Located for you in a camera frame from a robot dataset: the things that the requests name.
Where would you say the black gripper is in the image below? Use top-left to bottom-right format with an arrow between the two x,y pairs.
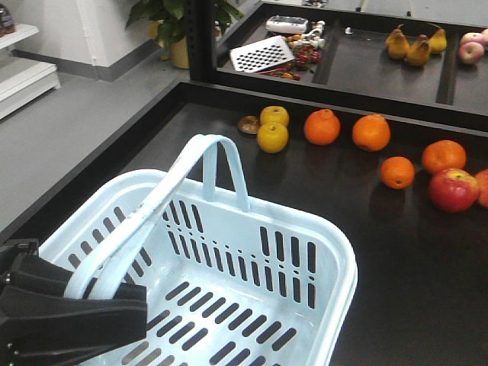
1,238 -> 147,365

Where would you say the light blue plastic basket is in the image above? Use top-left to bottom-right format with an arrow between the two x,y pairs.
40,135 -> 358,365

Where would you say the orange behind apples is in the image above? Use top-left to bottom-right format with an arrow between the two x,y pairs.
421,140 -> 467,175

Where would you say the white supermarket shelf unit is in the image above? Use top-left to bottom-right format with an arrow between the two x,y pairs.
1,2 -> 60,118

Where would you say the brown mushroom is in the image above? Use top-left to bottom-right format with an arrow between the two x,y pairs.
237,115 -> 260,135

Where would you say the yellow apple front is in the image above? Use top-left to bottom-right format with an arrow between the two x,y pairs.
257,122 -> 289,153

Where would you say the yellow apple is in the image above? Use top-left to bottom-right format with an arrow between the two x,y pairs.
259,106 -> 290,127
257,122 -> 289,153

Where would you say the potted green plant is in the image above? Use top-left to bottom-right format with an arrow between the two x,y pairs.
126,0 -> 243,69

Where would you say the yellow apple back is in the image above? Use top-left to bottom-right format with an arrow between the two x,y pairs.
259,106 -> 290,127

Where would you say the white perforated tray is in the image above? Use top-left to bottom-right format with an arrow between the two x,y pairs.
230,36 -> 294,73

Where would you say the orange far left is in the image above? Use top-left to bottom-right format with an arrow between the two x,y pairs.
303,109 -> 341,146

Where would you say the white electronic scale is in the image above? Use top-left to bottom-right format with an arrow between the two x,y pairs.
265,15 -> 309,34

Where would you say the small orange middle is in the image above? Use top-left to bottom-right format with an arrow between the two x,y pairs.
380,156 -> 416,189

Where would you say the black wood fruit display table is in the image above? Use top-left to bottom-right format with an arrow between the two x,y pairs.
4,83 -> 487,365

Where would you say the large red apple left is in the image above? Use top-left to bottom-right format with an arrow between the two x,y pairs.
428,168 -> 480,213

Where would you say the large red apple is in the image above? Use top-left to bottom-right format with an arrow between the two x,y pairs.
474,169 -> 488,208
428,168 -> 480,213

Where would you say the brown pear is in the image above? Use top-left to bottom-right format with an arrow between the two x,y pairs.
406,34 -> 431,67

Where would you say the black upper fruit tray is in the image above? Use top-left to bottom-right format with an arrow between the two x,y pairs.
210,2 -> 487,131

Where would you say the large red apple right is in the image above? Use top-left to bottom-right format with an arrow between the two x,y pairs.
474,169 -> 488,208

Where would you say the black shelf upright post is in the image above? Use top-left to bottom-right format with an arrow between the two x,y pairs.
184,0 -> 217,83

